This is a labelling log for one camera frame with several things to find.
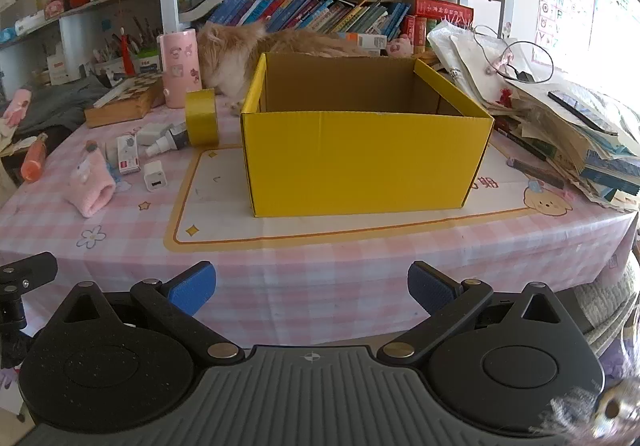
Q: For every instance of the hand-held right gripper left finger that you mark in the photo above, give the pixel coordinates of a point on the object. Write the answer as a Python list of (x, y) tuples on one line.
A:
[(192, 283)]

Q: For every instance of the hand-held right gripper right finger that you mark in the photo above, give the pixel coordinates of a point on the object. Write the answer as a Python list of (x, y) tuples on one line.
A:
[(430, 288)]

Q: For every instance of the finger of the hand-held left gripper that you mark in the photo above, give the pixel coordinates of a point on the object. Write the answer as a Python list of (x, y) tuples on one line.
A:
[(35, 268)]

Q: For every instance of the yellow cardboard box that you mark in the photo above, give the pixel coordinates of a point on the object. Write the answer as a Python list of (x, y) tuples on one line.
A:
[(350, 161)]

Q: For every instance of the yellow tape roll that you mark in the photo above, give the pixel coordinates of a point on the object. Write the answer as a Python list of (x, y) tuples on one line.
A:
[(202, 121)]

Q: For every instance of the pink checked desktop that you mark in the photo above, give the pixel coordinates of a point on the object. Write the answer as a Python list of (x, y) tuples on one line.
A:
[(310, 276)]

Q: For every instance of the cream desk mat orange border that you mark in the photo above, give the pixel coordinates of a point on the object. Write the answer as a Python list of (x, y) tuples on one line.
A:
[(215, 206)]

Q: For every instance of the orange bottle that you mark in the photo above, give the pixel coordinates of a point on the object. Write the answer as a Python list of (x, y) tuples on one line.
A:
[(34, 161)]

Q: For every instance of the white cube charger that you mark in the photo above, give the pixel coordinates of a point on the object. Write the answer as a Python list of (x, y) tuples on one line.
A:
[(154, 176)]

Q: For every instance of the small white box red label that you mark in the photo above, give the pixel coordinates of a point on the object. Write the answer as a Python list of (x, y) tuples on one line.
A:
[(128, 153)]

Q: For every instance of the white charger with prongs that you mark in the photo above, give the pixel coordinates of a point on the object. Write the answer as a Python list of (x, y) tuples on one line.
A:
[(150, 133)]

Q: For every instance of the pink glove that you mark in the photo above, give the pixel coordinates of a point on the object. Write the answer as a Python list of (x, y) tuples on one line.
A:
[(17, 108)]

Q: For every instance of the grey cloth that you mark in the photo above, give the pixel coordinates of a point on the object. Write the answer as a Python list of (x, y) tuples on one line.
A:
[(65, 106)]

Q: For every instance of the wooden chess box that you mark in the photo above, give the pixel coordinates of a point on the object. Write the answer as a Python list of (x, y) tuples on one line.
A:
[(120, 111)]

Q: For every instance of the grey knit clothing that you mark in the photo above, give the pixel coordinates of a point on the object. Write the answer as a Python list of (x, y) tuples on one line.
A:
[(610, 306)]

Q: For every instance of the grey fluffy tuft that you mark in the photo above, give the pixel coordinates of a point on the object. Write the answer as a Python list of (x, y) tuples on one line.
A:
[(575, 416)]

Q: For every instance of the white plastic sheath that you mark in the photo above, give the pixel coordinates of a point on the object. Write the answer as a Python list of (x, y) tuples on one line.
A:
[(120, 91)]

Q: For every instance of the large white box red label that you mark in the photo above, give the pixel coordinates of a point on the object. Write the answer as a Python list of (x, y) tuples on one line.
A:
[(65, 66)]

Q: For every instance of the pile of papers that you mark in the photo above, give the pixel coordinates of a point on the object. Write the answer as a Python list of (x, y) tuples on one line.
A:
[(560, 126)]

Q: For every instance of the pink cylinder with stickers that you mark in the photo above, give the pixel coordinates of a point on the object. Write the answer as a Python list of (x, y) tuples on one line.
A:
[(180, 71)]

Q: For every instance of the white jar green lid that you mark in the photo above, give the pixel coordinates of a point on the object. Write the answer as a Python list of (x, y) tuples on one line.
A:
[(149, 65)]

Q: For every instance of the orange and white cat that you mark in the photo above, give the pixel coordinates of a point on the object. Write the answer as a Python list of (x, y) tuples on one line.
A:
[(225, 61)]

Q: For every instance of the pink pig plush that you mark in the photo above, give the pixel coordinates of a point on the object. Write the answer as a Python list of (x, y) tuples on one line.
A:
[(399, 47)]

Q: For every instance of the white and orange carton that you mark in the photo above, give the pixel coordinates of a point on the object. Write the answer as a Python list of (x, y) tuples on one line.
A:
[(367, 42)]

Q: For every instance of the thick open book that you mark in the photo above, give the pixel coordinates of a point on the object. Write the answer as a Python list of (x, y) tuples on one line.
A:
[(205, 6)]

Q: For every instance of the row of blue books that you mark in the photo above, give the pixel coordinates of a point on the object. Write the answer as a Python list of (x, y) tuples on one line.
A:
[(310, 13)]

